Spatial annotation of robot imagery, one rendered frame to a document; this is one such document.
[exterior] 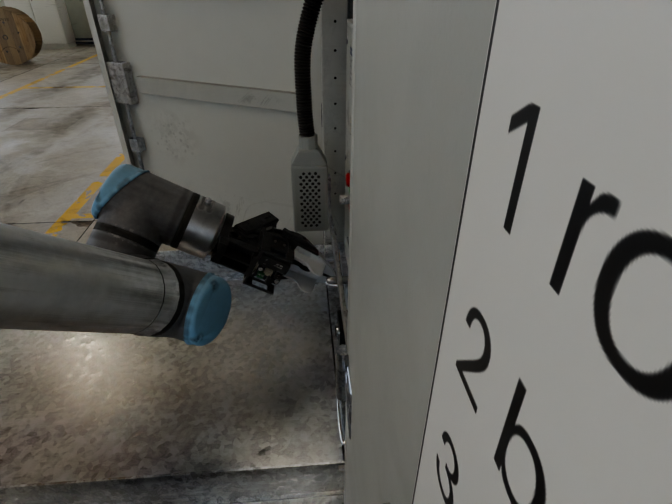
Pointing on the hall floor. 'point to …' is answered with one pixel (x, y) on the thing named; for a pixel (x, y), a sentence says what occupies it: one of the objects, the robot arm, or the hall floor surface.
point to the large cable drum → (18, 37)
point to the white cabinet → (48, 21)
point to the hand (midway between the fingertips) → (327, 272)
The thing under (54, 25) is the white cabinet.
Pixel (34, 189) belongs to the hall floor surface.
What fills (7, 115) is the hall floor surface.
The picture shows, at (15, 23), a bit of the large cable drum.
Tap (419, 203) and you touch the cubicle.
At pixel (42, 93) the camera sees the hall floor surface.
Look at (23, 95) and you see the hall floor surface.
